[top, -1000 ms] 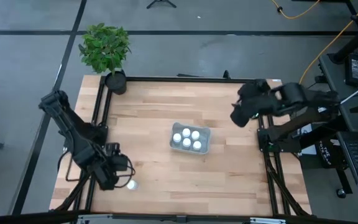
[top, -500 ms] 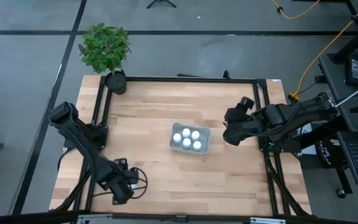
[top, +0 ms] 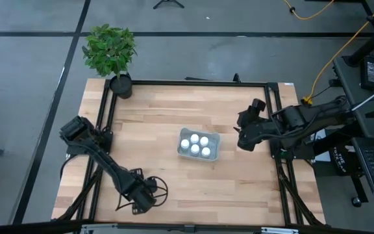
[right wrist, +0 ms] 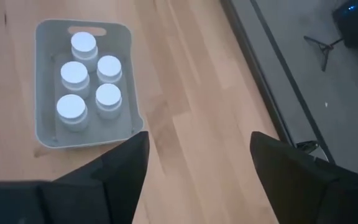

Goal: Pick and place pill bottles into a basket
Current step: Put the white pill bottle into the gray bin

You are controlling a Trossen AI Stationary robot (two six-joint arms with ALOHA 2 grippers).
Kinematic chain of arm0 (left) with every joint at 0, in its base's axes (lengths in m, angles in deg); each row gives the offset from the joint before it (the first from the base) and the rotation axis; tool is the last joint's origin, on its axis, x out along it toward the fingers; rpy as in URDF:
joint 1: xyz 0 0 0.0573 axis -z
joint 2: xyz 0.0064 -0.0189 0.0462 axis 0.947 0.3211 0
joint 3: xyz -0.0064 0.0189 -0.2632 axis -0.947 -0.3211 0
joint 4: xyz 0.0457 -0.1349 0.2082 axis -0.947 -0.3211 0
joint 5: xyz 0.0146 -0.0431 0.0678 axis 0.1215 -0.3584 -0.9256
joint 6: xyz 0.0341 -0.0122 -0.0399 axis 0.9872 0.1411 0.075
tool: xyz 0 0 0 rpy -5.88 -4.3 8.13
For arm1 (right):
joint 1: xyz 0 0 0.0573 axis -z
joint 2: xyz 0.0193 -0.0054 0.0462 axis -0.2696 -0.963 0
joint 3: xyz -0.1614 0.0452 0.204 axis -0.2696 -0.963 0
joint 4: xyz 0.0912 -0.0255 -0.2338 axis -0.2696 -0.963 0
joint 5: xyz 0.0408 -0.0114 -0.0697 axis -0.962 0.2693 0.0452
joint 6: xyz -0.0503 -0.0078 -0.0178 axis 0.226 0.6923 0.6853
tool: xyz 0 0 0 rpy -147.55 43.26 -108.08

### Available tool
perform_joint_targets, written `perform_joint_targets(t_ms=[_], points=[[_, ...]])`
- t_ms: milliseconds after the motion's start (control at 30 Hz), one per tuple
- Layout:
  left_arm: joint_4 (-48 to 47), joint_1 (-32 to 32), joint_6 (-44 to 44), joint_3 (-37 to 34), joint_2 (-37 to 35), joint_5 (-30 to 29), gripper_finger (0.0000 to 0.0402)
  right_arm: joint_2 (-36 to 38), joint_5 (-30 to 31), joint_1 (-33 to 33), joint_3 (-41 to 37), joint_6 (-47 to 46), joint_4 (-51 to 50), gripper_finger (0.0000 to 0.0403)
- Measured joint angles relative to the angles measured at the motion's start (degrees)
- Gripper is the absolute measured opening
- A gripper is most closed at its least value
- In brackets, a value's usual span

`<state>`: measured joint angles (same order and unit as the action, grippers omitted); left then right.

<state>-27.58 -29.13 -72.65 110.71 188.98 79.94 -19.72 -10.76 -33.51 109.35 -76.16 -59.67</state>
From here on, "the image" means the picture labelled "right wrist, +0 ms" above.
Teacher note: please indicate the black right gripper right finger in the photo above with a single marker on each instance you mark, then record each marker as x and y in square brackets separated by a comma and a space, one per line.
[303, 189]

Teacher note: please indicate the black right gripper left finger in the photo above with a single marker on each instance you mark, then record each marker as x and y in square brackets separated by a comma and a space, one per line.
[117, 186]

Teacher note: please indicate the white pill bottle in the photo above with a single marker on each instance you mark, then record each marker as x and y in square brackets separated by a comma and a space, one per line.
[71, 107]
[74, 74]
[83, 43]
[108, 96]
[109, 67]

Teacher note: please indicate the grey plastic basket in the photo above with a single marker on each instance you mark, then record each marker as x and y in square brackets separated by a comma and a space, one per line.
[120, 124]

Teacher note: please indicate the metal table clamp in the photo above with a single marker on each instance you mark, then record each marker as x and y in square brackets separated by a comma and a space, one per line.
[306, 145]

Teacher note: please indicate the black tripod stand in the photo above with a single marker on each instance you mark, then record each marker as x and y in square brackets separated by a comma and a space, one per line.
[323, 48]

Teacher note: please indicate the black device with blue light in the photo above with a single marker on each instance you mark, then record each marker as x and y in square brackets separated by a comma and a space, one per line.
[357, 23]

